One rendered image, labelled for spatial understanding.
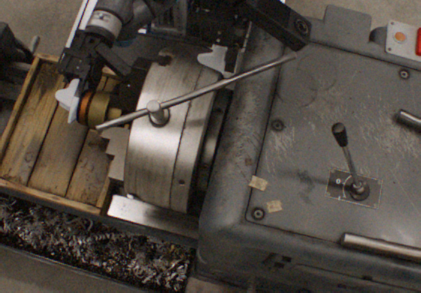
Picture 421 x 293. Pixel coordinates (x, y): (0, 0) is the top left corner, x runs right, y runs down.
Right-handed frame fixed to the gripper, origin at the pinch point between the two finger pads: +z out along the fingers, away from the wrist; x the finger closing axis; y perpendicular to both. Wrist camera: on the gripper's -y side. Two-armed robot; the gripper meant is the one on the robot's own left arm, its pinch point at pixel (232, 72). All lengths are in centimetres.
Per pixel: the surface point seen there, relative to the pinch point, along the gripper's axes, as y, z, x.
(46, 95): 46, 44, -14
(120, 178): 16.2, 26.4, 10.5
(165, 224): 8, 50, 8
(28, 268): 64, 139, 9
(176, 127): 7.2, 12.1, 4.9
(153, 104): 10.6, 3.7, 7.1
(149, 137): 11.2, 13.8, 7.2
